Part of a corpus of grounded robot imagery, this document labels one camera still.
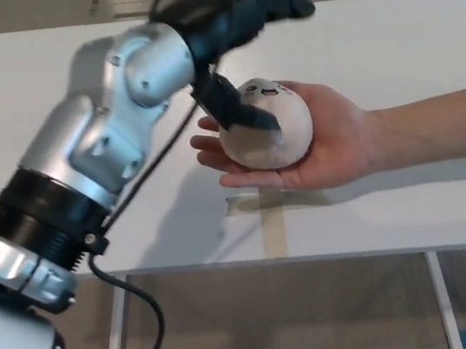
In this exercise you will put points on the person's bare hand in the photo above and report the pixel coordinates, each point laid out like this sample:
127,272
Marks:
342,140

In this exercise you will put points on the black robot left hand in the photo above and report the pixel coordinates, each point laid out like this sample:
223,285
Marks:
228,26

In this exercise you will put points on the white round plush toy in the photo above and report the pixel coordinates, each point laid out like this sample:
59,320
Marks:
279,132

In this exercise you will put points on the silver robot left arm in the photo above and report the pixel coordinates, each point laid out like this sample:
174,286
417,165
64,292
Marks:
90,130

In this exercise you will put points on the person's bare forearm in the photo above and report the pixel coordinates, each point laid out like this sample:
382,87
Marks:
436,126

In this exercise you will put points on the white table leg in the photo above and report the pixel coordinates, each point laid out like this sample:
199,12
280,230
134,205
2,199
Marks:
444,301
116,332

